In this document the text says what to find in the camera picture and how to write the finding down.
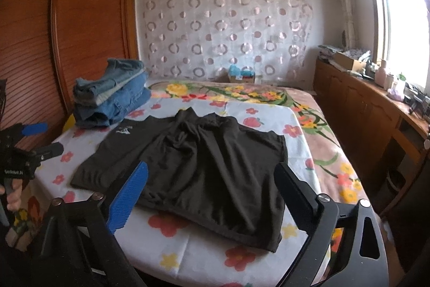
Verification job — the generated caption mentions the black shorts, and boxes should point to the black shorts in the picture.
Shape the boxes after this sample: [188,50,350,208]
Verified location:
[71,108,288,252]

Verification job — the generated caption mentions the left hand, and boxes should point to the left hand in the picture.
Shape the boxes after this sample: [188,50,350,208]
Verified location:
[6,179,23,212]

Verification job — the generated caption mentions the yellow plush toy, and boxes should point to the yellow plush toy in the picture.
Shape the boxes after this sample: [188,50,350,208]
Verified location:
[62,114,76,133]

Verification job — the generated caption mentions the pink floral bedspread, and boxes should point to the pink floral bedspread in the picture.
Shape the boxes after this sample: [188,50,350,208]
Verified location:
[142,82,366,271]

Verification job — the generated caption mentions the stack of folded jeans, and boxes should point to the stack of folded jeans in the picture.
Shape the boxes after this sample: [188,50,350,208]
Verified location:
[73,58,151,129]

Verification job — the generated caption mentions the wooden low cabinet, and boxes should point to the wooden low cabinet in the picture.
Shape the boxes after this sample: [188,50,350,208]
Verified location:
[313,60,429,216]

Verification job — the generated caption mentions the brown wooden wardrobe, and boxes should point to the brown wooden wardrobe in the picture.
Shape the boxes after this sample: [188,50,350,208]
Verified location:
[1,0,138,149]

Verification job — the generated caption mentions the box with blue bag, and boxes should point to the box with blue bag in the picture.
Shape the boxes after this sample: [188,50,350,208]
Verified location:
[227,65,255,84]

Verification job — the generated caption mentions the cardboard box on cabinet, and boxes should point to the cardboard box on cabinet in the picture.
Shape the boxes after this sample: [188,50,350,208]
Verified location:
[333,52,366,72]

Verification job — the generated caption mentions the pink bottle on cabinet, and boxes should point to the pink bottle on cabinet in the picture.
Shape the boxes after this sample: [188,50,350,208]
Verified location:
[374,60,387,87]

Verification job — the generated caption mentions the circle patterned sheer curtain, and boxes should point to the circle patterned sheer curtain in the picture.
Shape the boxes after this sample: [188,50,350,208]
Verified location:
[136,0,313,82]

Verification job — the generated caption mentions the window with wooden frame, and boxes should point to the window with wooden frame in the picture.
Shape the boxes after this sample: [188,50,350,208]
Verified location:
[374,0,429,90]

